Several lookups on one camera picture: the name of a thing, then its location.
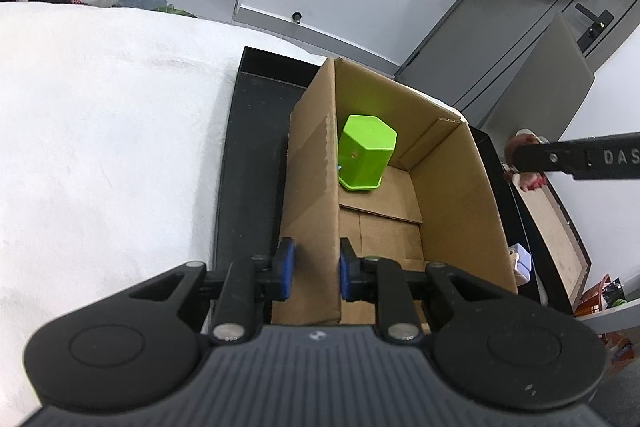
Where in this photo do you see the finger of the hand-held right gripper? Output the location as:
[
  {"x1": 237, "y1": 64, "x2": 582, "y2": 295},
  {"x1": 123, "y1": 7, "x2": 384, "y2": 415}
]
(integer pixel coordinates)
[{"x1": 510, "y1": 133, "x2": 640, "y2": 181}]

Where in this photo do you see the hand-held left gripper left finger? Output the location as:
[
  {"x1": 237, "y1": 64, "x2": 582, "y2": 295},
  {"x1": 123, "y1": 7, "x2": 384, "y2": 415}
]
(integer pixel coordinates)
[{"x1": 129, "y1": 237, "x2": 297, "y2": 342}]

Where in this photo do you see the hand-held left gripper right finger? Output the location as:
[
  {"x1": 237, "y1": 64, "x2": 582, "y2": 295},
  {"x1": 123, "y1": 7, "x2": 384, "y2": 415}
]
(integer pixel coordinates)
[{"x1": 339, "y1": 237, "x2": 481, "y2": 343}]

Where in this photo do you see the small doll figurine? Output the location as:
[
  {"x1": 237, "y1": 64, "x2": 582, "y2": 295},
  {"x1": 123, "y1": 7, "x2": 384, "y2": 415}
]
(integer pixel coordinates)
[{"x1": 505, "y1": 129, "x2": 549, "y2": 194}]

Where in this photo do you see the black tray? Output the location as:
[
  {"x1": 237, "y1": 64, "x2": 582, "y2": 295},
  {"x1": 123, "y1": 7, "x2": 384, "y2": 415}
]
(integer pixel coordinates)
[{"x1": 212, "y1": 46, "x2": 551, "y2": 308}]

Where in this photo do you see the green hexagonal container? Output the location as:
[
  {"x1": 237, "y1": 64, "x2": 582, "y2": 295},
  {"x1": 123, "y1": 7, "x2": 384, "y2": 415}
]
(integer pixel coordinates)
[{"x1": 336, "y1": 114, "x2": 398, "y2": 192}]

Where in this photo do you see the brown cardboard box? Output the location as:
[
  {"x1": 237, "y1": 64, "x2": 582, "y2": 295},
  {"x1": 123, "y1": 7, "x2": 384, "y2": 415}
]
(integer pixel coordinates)
[{"x1": 270, "y1": 57, "x2": 518, "y2": 328}]

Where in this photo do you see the grey upholstered panel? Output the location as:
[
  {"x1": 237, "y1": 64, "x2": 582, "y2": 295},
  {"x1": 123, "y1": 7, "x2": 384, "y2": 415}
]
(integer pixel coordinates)
[{"x1": 482, "y1": 12, "x2": 596, "y2": 152}]

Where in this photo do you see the black framed brown board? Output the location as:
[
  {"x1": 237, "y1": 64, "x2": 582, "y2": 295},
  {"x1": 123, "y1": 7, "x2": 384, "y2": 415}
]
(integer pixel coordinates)
[{"x1": 500, "y1": 162, "x2": 593, "y2": 315}]

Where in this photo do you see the grey door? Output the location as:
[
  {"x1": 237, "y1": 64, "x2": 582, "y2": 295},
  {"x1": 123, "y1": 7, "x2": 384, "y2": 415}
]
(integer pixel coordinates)
[{"x1": 395, "y1": 0, "x2": 640, "y2": 128}]

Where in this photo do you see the white blanket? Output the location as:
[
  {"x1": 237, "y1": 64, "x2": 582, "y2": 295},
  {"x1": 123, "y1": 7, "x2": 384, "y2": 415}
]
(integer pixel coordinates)
[{"x1": 0, "y1": 2, "x2": 331, "y2": 408}]

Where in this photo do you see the black door lock handle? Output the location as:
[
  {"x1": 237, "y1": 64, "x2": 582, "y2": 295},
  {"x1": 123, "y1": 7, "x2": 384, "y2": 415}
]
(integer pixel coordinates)
[{"x1": 575, "y1": 3, "x2": 615, "y2": 52}]

